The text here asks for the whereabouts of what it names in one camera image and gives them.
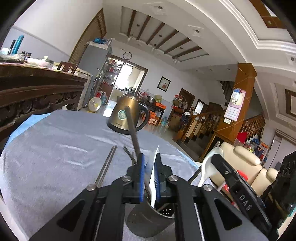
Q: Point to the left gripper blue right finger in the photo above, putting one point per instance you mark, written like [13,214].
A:
[157,178]

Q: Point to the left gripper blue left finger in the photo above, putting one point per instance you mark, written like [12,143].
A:
[140,163]

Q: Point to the white ceramic spoon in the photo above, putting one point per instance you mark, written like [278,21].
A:
[149,170]
[207,168]

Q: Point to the dark metal utensil holder cup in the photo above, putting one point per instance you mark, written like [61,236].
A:
[145,221]

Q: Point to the gold electric kettle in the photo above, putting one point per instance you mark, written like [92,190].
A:
[118,120]

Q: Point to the dark wooden side table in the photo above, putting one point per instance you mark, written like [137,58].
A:
[156,112]

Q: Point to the red plastic child chair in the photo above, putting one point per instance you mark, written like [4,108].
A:
[226,188]

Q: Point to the wooden stair railing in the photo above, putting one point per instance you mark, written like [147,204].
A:
[198,124]

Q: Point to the cream leather sofa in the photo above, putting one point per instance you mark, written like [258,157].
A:
[243,160]

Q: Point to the small white floor fan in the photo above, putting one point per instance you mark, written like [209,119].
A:
[94,104]

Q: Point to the grey table cloth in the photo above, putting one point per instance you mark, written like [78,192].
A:
[51,158]

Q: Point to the white chest freezer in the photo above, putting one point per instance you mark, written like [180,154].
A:
[80,73]

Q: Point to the grey refrigerator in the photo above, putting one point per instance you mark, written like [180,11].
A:
[94,61]

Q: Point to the carved dark wooden sideboard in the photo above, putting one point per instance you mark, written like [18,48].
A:
[28,90]

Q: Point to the teal thermos bottle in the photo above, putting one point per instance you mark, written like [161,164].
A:
[17,44]

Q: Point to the framed wall picture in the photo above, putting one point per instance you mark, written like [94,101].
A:
[163,84]

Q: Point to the wall calendar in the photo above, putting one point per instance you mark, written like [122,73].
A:
[235,104]

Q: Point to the round wall clock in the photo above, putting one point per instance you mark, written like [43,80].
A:
[127,55]

